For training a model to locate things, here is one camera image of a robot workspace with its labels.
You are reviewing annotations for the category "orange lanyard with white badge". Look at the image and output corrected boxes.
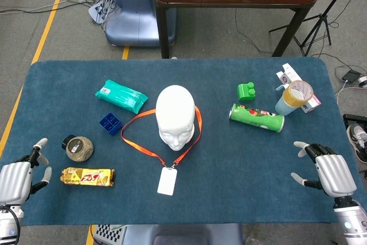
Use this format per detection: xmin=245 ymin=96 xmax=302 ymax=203
xmin=120 ymin=105 xmax=203 ymax=197

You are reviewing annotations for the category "round brown jar black lid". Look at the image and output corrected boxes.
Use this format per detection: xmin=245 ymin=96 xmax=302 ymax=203
xmin=62 ymin=135 xmax=95 ymax=163

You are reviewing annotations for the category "dark blue table mat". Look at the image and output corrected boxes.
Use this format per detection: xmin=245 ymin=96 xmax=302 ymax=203
xmin=0 ymin=57 xmax=352 ymax=227

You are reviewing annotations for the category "teal wet wipes pack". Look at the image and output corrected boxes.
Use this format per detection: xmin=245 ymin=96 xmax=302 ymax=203
xmin=95 ymin=79 xmax=149 ymax=115

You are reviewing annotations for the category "grey blue robot torso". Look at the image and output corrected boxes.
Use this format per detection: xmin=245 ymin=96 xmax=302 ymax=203
xmin=123 ymin=223 xmax=244 ymax=245

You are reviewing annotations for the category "brown packing tape roll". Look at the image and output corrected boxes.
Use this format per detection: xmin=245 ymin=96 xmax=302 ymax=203
xmin=282 ymin=80 xmax=315 ymax=105

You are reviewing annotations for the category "light blue cup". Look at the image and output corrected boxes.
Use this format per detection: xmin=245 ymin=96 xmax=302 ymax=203
xmin=275 ymin=88 xmax=302 ymax=116

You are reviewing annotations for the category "black white checkerboard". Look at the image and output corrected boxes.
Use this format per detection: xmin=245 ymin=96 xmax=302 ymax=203
xmin=93 ymin=224 xmax=127 ymax=245

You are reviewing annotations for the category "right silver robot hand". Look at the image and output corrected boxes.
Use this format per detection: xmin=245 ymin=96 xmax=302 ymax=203
xmin=290 ymin=141 xmax=358 ymax=199

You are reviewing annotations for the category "black phone on charger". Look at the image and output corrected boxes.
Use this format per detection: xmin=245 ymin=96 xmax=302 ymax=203
xmin=342 ymin=70 xmax=361 ymax=83

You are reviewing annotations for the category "white pink carton box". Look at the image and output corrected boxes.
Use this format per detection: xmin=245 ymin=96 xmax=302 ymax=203
xmin=275 ymin=63 xmax=322 ymax=114

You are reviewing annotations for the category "white power strip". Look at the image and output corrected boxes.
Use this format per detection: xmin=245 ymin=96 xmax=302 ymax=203
xmin=88 ymin=0 xmax=115 ymax=25

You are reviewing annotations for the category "grey black sneaker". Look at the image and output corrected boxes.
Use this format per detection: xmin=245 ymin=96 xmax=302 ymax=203
xmin=346 ymin=123 xmax=367 ymax=164

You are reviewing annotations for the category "blue plastic grid box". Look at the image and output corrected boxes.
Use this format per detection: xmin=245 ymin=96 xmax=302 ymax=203
xmin=99 ymin=112 xmax=124 ymax=136

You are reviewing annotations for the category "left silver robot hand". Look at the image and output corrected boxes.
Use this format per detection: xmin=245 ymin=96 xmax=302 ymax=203
xmin=0 ymin=138 xmax=52 ymax=204

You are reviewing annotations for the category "gold yellow biscuit packet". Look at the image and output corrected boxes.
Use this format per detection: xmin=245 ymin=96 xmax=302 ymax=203
xmin=60 ymin=167 xmax=115 ymax=188

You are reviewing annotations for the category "green toy building block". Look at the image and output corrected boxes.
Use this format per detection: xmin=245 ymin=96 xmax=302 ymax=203
xmin=236 ymin=81 xmax=257 ymax=102

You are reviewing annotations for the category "black crate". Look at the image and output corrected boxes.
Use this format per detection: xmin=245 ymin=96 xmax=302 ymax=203
xmin=342 ymin=114 xmax=367 ymax=127

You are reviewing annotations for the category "white foam mannequin head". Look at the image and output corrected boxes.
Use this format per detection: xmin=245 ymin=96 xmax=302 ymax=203
xmin=155 ymin=84 xmax=196 ymax=151

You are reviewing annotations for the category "blue grey machine base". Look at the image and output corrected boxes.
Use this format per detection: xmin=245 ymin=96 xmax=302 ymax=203
xmin=104 ymin=0 xmax=176 ymax=48

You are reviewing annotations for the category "green chips can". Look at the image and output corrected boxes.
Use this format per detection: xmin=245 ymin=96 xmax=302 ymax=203
xmin=228 ymin=103 xmax=286 ymax=134

